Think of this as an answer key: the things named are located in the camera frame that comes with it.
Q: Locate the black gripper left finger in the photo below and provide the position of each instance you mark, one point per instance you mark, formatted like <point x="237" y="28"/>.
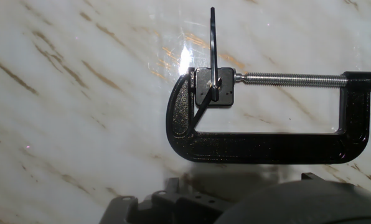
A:
<point x="160" y="208"/>

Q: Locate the short black clock hand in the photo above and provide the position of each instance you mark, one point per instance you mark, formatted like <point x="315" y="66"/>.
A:
<point x="203" y="108"/>

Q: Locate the black square clock movement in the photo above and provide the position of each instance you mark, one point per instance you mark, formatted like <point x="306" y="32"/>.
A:
<point x="226" y="91"/>

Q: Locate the black metal C-clamp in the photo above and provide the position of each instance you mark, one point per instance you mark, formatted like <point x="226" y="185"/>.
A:
<point x="266" y="147"/>

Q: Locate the white marble pattern board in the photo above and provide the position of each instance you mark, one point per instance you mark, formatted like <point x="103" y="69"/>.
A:
<point x="79" y="93"/>

